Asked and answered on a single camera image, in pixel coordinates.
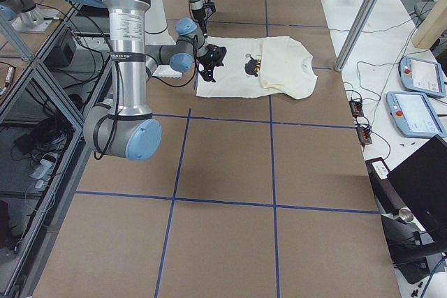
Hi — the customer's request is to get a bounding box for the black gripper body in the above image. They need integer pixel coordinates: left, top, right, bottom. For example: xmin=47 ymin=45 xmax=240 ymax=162
xmin=192 ymin=0 xmax=216 ymax=24
xmin=198 ymin=44 xmax=226 ymax=74

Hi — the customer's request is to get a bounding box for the cream long-sleeve printed shirt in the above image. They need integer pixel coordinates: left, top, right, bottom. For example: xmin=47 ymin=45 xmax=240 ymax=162
xmin=196 ymin=36 xmax=317 ymax=100

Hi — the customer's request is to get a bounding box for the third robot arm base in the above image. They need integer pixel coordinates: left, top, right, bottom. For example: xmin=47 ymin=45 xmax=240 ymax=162
xmin=1 ymin=0 xmax=60 ymax=33

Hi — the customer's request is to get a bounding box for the far small circuit board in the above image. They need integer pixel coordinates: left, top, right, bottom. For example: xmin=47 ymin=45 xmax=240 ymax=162
xmin=349 ymin=99 xmax=364 ymax=118

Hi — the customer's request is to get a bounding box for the small circuit board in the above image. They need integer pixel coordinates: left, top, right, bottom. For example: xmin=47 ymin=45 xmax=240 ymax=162
xmin=356 ymin=124 xmax=372 ymax=147
xmin=349 ymin=99 xmax=364 ymax=118

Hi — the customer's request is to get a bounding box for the near small circuit board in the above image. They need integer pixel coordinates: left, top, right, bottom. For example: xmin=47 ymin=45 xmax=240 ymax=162
xmin=356 ymin=124 xmax=372 ymax=147

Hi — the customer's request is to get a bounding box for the white power strip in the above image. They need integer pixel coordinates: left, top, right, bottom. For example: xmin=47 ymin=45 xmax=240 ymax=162
xmin=29 ymin=158 xmax=55 ymax=189

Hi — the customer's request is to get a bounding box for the far blue teach pendant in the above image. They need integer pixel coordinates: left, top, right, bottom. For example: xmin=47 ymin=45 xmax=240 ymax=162
xmin=399 ymin=57 xmax=446 ymax=98

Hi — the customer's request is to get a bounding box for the blue teach pendant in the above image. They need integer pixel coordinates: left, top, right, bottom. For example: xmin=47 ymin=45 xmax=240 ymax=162
xmin=399 ymin=57 xmax=446 ymax=98
xmin=386 ymin=91 xmax=446 ymax=139

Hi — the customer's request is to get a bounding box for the near blue teach pendant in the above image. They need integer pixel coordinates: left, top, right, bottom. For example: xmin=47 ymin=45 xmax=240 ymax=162
xmin=386 ymin=91 xmax=446 ymax=139

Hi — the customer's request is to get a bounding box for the wooden beam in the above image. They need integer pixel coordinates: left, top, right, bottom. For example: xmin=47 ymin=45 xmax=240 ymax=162
xmin=411 ymin=0 xmax=447 ymax=49

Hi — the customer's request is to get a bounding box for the black laptop computer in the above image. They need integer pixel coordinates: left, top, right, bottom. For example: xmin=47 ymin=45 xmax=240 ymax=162
xmin=388 ymin=135 xmax=446 ymax=241

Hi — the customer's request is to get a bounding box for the black monitor stand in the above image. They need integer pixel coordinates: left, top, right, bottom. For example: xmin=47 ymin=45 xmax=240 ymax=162
xmin=365 ymin=158 xmax=446 ymax=284

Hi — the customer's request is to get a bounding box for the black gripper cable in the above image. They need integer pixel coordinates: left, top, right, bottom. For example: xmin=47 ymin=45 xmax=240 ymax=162
xmin=149 ymin=32 xmax=200 ymax=89

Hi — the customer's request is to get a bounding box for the white camera mast column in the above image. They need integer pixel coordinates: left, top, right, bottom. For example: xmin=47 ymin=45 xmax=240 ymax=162
xmin=142 ymin=0 xmax=187 ymax=82

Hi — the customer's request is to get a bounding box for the aluminium frame post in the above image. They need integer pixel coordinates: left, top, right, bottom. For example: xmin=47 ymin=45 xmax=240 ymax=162
xmin=335 ymin=0 xmax=378 ymax=72

